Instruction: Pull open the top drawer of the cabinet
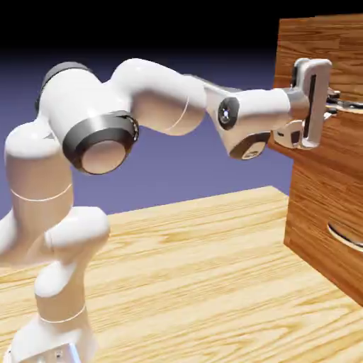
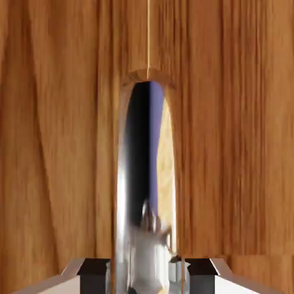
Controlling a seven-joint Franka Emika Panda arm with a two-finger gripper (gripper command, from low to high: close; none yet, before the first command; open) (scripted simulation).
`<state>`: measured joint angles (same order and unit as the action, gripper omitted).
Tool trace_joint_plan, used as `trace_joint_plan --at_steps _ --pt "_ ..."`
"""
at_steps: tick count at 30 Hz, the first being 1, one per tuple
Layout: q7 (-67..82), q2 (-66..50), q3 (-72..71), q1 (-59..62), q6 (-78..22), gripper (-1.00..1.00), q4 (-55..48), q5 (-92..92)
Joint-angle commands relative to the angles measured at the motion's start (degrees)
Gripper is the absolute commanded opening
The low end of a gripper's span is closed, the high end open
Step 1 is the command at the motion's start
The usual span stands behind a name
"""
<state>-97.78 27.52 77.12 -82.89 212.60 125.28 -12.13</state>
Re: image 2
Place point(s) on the light wood drawer front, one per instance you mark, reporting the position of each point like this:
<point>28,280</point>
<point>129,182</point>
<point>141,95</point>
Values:
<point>232,137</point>
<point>59,137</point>

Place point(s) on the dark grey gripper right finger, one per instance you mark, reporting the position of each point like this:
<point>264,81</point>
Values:
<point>202,279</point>

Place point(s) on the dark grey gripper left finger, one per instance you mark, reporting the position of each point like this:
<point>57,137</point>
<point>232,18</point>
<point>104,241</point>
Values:
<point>94,278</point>

